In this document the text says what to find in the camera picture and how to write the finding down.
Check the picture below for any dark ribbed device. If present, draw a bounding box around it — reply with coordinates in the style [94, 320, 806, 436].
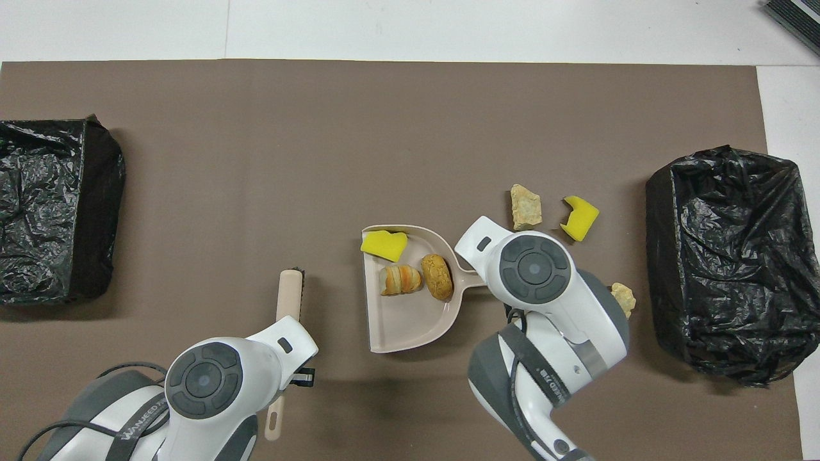
[762, 0, 820, 58]

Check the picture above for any striped orange croissant piece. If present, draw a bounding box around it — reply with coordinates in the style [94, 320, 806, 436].
[379, 264, 424, 297]

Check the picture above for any cream torn croissant piece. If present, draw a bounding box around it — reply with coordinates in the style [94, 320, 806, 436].
[609, 282, 637, 319]

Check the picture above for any brown paper table mat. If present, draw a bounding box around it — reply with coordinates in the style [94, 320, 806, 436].
[0, 60, 805, 461]

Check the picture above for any notched yellow sponge chunk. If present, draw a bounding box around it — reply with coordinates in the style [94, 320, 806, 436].
[559, 195, 600, 243]

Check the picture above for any beige handled black bristle brush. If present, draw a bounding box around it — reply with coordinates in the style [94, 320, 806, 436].
[265, 268, 306, 442]

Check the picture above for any black bag lined bin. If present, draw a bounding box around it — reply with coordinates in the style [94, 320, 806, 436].
[645, 145, 807, 387]
[0, 114, 127, 305]

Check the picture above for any brown round bread roll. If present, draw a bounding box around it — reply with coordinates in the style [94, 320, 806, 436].
[420, 254, 454, 302]

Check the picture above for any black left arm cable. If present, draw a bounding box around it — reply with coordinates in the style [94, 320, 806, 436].
[16, 362, 170, 461]

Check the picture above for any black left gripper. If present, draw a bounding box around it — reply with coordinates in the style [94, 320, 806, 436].
[282, 366, 316, 389]

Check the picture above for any beige plastic dustpan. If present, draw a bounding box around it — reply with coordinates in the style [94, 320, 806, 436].
[361, 224, 488, 354]

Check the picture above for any beige stone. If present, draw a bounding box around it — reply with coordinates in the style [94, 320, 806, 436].
[510, 184, 543, 231]

